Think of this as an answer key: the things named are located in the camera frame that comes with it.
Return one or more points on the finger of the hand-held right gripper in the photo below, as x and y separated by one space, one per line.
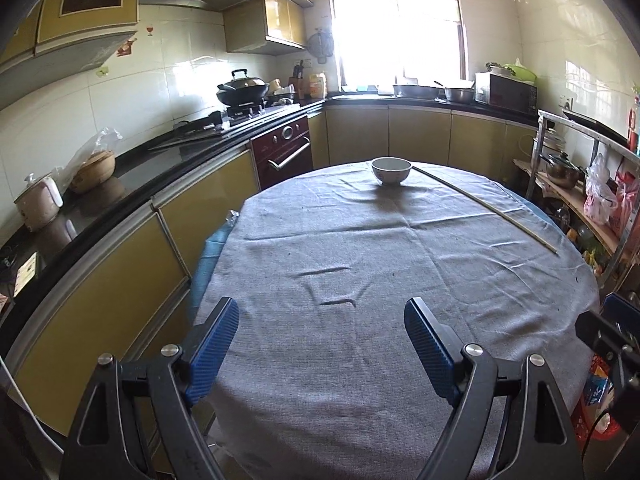
622 306
600 330

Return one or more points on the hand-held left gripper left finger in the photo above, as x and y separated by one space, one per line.
215 345

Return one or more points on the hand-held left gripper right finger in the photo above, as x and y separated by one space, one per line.
430 350

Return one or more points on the red mesh basket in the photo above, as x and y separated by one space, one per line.
580 425

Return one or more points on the blue table cover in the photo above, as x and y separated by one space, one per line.
210 260

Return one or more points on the red plastic shopping bag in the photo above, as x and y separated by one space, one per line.
627 205

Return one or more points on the white and pink plastic bag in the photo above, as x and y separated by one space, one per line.
600 200

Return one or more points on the yellow lower kitchen cabinets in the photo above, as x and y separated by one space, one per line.
100 310

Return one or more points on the steel pot with lid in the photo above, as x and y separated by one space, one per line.
562 172

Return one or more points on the long thin wooden stick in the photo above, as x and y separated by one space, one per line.
505 215

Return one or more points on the red bottle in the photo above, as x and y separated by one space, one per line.
634 127

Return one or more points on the stack of white plates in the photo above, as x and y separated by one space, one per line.
555 140

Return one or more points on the black flat induction cooker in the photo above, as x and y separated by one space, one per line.
595 127

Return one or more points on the white ceramic bowl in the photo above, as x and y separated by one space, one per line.
391 172

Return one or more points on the smartphone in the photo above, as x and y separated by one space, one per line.
26 274

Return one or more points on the metal storage rack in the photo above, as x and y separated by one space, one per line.
542 120

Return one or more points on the dark red built-in oven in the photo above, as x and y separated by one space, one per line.
282 152

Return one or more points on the clay pot in plastic bag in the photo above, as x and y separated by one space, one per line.
92 172

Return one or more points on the black gas stove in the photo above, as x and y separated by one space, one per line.
200 125

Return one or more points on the small white rice cooker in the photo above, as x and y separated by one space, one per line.
37 205

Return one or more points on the black and white microwave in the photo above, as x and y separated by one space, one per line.
510 92

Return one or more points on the green plastic basket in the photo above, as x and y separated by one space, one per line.
522 74

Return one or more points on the black wok with lid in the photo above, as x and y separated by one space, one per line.
242 90

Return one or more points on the small metal basin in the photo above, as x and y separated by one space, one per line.
459 95

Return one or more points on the large metal basin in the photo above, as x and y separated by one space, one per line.
417 91

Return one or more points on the pile of small dishes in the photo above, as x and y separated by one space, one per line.
284 94

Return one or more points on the yellow food packet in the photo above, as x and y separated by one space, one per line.
318 86

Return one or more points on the kitchen window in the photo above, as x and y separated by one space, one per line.
395 25

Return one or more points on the yellow upper cabinet with picture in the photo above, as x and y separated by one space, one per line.
85 10

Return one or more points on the red wall sticker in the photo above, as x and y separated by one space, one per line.
126 47

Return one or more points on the small round wall fan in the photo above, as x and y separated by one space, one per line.
320 46

